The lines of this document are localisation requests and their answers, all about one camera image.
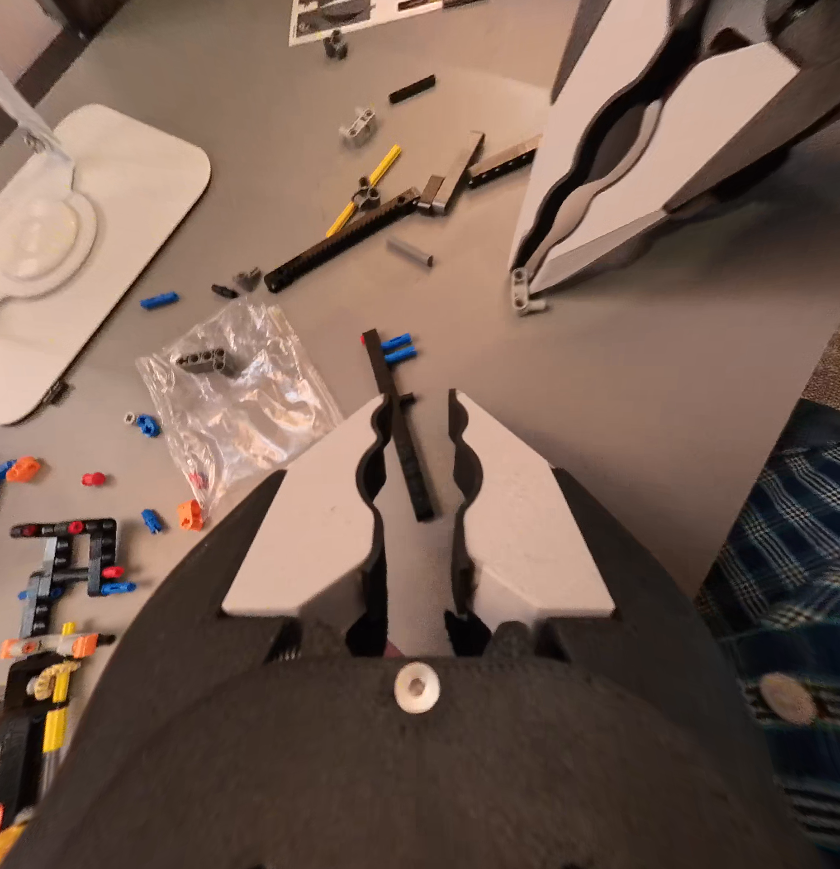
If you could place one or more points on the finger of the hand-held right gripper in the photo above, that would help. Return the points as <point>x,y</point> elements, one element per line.
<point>596,88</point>
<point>718,108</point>

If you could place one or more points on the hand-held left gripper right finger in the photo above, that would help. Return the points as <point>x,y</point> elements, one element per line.
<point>535,543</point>

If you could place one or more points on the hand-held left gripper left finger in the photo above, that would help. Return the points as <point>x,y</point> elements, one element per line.
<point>297,543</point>

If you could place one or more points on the long black lego beam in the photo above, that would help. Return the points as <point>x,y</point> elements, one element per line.
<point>406,448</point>

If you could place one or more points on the orange lego connector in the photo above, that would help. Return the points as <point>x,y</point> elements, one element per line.
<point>191,514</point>
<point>23,470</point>

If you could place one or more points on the short black lego beam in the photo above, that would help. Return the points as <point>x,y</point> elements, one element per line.
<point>460,170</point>

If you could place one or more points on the black lego axle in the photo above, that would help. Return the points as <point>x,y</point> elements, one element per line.
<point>413,89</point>

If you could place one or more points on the blue lego connector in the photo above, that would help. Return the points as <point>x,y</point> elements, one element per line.
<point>148,425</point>

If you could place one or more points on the lego vehicle assembly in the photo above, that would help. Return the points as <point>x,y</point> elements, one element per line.
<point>101,543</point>

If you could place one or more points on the dark grey angled lego beam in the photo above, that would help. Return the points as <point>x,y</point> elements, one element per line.
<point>204,362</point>

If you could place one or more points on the yellow lego axle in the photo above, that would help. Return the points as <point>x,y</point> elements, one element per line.
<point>386,163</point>

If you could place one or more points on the grey lego axle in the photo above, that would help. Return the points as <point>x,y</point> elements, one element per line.
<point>409,251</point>

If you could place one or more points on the dark grey lego axle connector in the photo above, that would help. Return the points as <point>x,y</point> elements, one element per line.
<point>368,193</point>

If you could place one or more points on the short black lego pin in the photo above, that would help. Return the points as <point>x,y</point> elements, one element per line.
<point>224,290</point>

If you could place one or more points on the small dark grey lego piece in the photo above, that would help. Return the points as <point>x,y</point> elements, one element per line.
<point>335,44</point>

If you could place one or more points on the grey lego pin connector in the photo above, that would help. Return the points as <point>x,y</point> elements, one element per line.
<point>247,280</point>

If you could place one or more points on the black lego gear rack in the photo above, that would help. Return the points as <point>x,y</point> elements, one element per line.
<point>338,241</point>

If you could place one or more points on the clear plastic bag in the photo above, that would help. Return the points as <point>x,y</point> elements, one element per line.
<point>257,421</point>

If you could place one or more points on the blue plaid shirt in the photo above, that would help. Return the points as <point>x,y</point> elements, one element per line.
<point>800,529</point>

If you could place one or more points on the sticker sheet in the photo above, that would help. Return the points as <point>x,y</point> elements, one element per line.
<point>338,13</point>

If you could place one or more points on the black board clip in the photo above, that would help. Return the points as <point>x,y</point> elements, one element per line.
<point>57,392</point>

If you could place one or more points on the white shirt button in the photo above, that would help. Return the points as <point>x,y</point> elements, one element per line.
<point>788,698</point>

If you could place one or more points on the white flat board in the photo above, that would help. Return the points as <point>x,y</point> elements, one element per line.
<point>141,203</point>

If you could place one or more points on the white oval dish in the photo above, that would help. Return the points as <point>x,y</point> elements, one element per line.
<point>33,237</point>

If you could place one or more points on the white table frame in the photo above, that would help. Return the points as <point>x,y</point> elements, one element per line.
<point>26,115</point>

